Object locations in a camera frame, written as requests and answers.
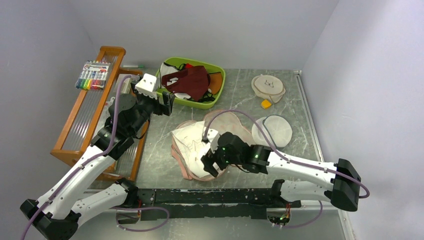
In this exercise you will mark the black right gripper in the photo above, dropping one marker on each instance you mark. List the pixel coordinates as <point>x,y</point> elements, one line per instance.
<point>208,160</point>

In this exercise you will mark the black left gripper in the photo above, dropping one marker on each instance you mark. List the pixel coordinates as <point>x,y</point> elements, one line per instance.
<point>165,108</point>

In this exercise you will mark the white bra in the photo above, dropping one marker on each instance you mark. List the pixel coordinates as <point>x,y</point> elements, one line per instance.
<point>187,148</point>

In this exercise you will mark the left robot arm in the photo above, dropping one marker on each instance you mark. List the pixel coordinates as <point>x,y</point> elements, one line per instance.
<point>59,213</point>

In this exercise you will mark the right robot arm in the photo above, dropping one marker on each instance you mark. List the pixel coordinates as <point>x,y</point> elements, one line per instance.
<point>335,182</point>

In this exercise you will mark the white mesh round laundry bag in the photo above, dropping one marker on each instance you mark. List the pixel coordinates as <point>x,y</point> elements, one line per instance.
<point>275,128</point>

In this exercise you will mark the beige round laundry bag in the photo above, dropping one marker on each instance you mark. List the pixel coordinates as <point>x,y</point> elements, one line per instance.
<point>268,87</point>

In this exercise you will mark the white black-trimmed garment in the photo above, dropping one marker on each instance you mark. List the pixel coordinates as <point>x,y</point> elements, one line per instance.
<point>166,69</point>

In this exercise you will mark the maroon cloth garment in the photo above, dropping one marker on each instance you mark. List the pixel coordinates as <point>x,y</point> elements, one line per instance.
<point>192,81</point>

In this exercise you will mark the white small carton box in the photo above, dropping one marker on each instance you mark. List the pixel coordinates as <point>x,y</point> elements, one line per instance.
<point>126,86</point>

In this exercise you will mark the orange cloth in basin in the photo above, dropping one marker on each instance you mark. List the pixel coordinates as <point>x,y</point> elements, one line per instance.
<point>215,82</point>

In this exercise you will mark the green capped marker pen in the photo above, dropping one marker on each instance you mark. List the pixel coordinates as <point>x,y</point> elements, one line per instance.
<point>133,66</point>

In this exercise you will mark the colour marker pen pack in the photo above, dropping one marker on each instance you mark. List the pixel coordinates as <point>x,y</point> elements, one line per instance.
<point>93,76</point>

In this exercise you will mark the wooden tiered rack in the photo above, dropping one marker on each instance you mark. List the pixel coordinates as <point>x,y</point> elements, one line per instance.
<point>83,120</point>

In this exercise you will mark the yellow small block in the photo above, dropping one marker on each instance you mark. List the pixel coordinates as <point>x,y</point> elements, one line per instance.
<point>265,104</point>

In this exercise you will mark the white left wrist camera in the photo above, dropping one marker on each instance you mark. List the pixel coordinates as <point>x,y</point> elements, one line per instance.
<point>148,86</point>

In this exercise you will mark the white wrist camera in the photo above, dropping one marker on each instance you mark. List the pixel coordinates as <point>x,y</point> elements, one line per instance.
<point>211,137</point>
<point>148,86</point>

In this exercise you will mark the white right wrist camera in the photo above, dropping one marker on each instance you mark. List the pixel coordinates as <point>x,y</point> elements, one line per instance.
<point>211,137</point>

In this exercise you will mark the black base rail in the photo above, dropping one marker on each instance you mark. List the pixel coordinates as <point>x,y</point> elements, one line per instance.
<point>159,203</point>

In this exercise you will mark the white pipe along wall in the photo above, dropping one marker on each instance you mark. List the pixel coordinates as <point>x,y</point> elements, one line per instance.
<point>297,75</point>

